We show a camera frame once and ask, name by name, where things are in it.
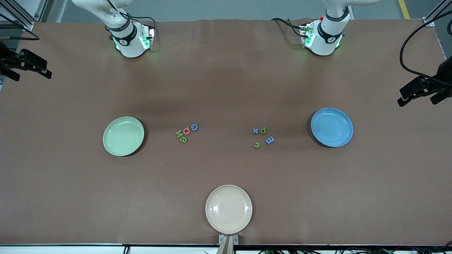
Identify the blue plate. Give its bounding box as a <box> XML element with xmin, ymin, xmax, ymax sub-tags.
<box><xmin>311</xmin><ymin>108</ymin><xmax>354</xmax><ymax>148</ymax></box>

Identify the light green plate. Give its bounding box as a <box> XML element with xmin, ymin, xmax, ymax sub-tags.
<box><xmin>102</xmin><ymin>116</ymin><xmax>145</xmax><ymax>157</ymax></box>

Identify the brown table cover sheet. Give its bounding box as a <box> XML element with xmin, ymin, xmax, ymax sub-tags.
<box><xmin>0</xmin><ymin>18</ymin><xmax>452</xmax><ymax>246</ymax></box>

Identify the beige plate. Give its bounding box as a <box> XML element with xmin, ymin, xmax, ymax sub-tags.
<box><xmin>205</xmin><ymin>185</ymin><xmax>253</xmax><ymax>234</ymax></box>

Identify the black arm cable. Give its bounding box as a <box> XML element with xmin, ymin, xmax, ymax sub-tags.
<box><xmin>399</xmin><ymin>9</ymin><xmax>452</xmax><ymax>87</ymax></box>
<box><xmin>0</xmin><ymin>13</ymin><xmax>40</xmax><ymax>41</ymax></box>

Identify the black base cable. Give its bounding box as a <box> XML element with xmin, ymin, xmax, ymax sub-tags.
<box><xmin>271</xmin><ymin>17</ymin><xmax>308</xmax><ymax>38</ymax></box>
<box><xmin>106</xmin><ymin>0</ymin><xmax>158</xmax><ymax>36</ymax></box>

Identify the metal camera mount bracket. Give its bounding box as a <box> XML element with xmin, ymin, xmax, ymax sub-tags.
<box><xmin>216</xmin><ymin>234</ymin><xmax>239</xmax><ymax>254</ymax></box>

